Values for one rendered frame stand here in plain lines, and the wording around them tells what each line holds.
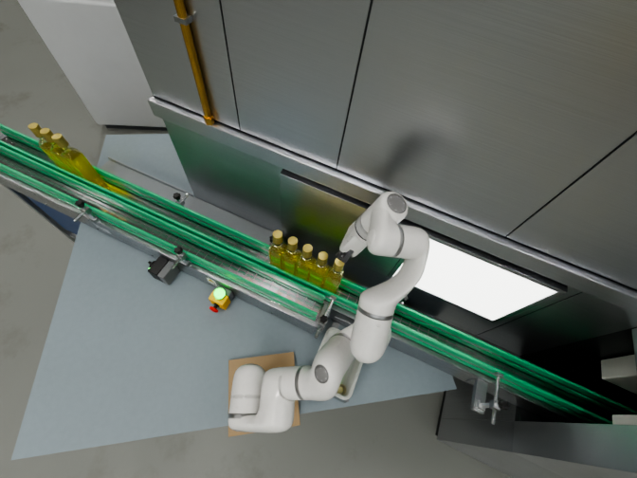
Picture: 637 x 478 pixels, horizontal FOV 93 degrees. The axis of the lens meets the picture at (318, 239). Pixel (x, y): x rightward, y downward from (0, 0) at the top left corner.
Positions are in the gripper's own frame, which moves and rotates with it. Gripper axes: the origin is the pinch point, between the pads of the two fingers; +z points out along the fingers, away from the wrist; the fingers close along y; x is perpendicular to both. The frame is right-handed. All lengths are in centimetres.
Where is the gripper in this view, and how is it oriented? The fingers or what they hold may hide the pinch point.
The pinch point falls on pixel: (344, 248)
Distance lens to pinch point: 92.4
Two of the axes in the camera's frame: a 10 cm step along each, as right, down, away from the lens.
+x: 8.5, 5.1, 1.0
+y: -4.0, 7.7, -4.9
